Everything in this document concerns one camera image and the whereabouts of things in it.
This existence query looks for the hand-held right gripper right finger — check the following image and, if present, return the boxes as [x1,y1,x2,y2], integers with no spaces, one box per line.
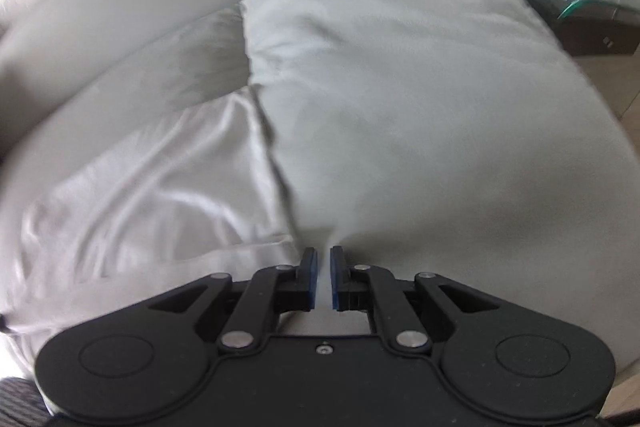
[330,246,502,353]

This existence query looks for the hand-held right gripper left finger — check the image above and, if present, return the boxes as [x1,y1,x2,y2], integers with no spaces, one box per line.
[148,248,319,352]

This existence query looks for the white printed t-shirt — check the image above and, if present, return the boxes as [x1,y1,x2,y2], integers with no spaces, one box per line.
[0,85,301,338]

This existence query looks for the grey sofa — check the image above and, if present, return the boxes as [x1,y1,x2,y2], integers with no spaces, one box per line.
[0,0,632,413]

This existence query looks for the person's patterned pants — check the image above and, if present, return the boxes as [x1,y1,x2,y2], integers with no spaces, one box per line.
[0,376,53,427]

